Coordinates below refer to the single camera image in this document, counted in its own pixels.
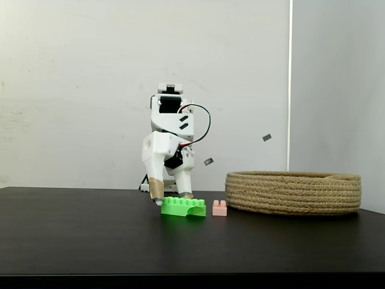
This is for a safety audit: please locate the pink lego block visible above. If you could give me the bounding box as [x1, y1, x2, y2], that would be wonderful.
[212, 199, 228, 217]

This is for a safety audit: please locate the green lego block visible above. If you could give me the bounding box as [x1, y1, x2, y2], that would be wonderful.
[161, 196, 208, 217]

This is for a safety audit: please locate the white vertical wall strip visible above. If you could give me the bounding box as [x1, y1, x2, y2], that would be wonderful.
[287, 0, 294, 172]

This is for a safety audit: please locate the woven rope basket tray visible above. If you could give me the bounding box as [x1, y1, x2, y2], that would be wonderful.
[224, 170, 362, 216]

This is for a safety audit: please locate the red black gripper cable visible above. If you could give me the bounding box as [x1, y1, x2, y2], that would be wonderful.
[173, 104, 212, 148]

